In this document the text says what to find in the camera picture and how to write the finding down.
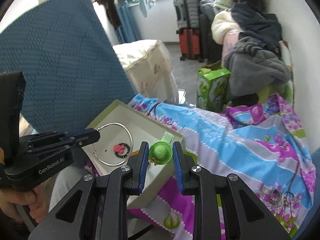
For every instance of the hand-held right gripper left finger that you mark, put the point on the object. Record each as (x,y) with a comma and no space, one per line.
(142,168)

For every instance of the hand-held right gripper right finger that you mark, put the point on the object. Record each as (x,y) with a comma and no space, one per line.
(178,168)

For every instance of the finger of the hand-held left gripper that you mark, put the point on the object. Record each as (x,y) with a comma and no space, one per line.
(82,136)

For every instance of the green straw hat clip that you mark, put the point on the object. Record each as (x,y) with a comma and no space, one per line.
(160,152)

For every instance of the pink hair clip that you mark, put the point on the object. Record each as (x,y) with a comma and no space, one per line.
(117,149)

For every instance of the white and green cardboard box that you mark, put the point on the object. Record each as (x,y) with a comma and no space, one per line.
(140,130)

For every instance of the person's left hand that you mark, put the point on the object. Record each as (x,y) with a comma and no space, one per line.
(17,201)

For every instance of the person's left leg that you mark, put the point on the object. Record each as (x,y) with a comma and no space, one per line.
(65,190)

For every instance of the floral striped blanket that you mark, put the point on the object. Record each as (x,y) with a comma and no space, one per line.
(225,150)

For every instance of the blue textured chair back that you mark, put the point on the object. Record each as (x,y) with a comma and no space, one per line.
(55,75)

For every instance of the green printed carton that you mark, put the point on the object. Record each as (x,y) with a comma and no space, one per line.
(212,90)

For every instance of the cream lace covered furniture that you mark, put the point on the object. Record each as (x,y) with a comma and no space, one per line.
(147,67)

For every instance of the yellow green cushion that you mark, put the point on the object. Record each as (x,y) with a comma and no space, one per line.
(272,92)

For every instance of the orange suitcase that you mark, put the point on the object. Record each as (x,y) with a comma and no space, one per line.
(190,43)

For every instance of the grey fleece garment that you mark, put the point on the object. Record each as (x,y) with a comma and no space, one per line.
(257,67)

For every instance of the black suitcase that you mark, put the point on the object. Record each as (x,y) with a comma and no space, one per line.
(208,37)

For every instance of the pink bedding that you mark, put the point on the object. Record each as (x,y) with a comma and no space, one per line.
(231,42)

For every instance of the cream white coat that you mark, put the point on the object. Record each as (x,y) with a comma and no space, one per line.
(223,27)

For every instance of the grey suitcase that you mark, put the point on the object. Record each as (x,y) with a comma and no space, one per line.
(186,12)

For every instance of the dark navy jacket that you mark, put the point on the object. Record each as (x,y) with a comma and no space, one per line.
(257,22)

